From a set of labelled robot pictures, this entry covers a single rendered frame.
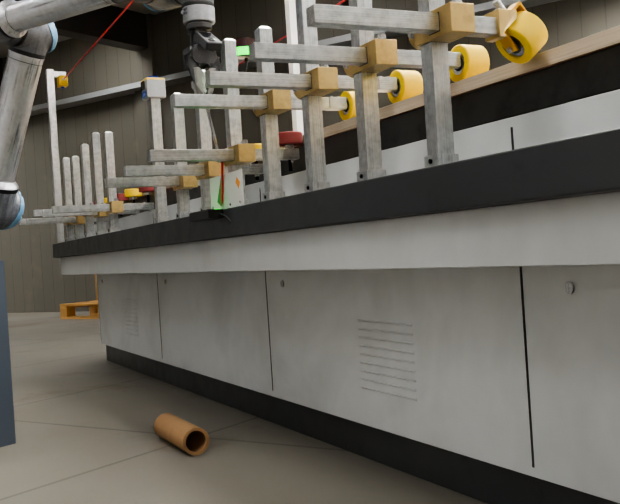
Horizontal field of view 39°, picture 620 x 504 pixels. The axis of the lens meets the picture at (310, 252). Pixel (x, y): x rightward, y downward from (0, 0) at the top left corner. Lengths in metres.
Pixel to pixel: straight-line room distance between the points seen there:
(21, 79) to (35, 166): 8.71
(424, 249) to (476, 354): 0.33
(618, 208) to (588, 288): 0.36
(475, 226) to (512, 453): 0.53
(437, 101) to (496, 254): 0.30
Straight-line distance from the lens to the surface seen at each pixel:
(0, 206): 3.07
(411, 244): 1.66
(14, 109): 3.01
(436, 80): 1.57
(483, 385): 1.86
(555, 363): 1.68
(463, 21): 1.54
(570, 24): 7.75
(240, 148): 2.38
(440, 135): 1.56
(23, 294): 11.93
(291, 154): 2.48
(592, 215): 1.29
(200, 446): 2.61
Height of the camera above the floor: 0.57
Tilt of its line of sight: level
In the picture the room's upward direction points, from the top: 4 degrees counter-clockwise
